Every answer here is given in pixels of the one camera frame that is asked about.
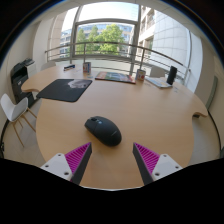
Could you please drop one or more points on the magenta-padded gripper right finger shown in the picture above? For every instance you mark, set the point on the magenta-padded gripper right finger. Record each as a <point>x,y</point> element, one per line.
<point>160,165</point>

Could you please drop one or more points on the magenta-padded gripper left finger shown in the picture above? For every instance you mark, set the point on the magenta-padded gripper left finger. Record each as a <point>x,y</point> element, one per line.
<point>63,165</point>

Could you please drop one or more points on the black computer mouse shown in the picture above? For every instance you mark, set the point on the black computer mouse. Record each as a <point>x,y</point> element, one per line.
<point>103,130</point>

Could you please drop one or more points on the black printed mouse pad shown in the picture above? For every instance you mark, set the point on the black printed mouse pad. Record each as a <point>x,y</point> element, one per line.
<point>61,90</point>

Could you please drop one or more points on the white chair with wooden legs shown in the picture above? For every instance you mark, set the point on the white chair with wooden legs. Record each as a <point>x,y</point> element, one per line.
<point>12,108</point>

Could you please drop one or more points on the light blue booklet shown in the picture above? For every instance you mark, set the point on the light blue booklet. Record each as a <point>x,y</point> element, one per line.
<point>157,82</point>

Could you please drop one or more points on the grey-green door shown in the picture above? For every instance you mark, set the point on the grey-green door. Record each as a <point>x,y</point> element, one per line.
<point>211,93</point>

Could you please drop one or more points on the black cylinder speaker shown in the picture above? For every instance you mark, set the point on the black cylinder speaker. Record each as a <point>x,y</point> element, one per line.
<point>171,75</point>

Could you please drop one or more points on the black office printer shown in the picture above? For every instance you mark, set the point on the black office printer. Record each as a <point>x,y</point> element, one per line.
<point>19,80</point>

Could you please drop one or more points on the black and blue stapler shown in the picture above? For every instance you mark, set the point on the black and blue stapler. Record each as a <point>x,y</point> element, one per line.
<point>69,67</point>

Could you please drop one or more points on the red and grey magazine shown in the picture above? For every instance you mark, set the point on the red and grey magazine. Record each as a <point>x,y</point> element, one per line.
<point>115,77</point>

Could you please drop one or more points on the grey metal railing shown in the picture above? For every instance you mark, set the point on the grey metal railing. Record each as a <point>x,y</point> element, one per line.
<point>110,43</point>

